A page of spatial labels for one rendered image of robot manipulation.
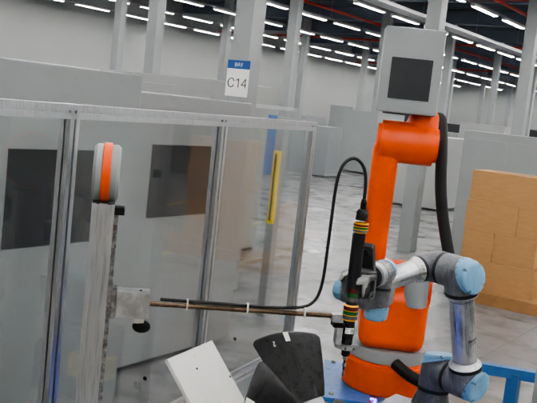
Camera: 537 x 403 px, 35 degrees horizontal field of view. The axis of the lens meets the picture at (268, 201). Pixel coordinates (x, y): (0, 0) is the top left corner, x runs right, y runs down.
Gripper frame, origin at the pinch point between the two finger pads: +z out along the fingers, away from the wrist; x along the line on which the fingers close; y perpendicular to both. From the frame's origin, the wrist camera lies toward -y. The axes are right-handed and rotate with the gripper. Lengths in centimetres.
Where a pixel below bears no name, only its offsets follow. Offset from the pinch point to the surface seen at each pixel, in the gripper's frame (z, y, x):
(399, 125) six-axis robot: -395, -40, 109
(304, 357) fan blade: -4.5, 27.1, 13.1
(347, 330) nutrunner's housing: -1.2, 15.2, -0.4
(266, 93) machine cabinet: -853, -60, 444
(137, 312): 34, 13, 47
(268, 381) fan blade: 26.5, 25.5, 10.4
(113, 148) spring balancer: 40, -31, 56
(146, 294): 33, 8, 46
